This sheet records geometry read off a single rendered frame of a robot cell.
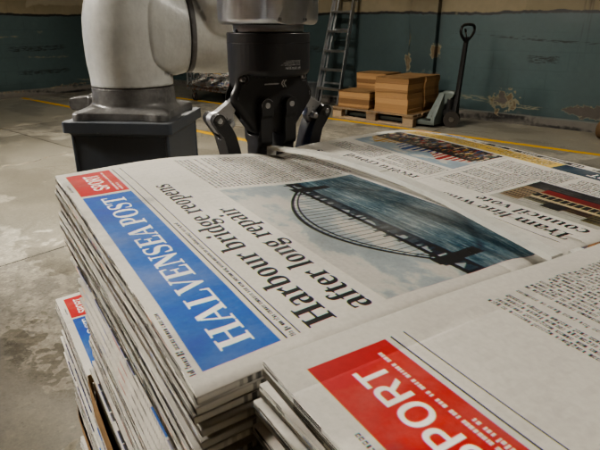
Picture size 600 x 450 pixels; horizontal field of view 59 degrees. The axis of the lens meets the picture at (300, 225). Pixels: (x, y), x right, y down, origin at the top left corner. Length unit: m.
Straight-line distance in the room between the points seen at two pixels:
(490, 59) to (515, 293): 7.11
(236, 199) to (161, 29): 0.72
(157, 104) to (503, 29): 6.45
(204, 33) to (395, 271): 0.85
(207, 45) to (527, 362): 0.94
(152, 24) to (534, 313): 0.90
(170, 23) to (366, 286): 0.86
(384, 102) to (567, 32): 2.16
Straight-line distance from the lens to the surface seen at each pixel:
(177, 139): 1.06
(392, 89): 6.71
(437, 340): 0.18
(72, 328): 0.70
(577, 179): 0.44
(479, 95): 7.39
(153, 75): 1.04
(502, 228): 0.30
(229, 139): 0.48
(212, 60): 1.08
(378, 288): 0.23
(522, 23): 7.19
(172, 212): 0.32
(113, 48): 1.03
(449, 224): 0.31
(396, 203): 0.35
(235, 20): 0.47
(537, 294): 0.23
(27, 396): 2.07
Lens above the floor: 1.17
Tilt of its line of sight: 21 degrees down
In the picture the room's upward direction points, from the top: straight up
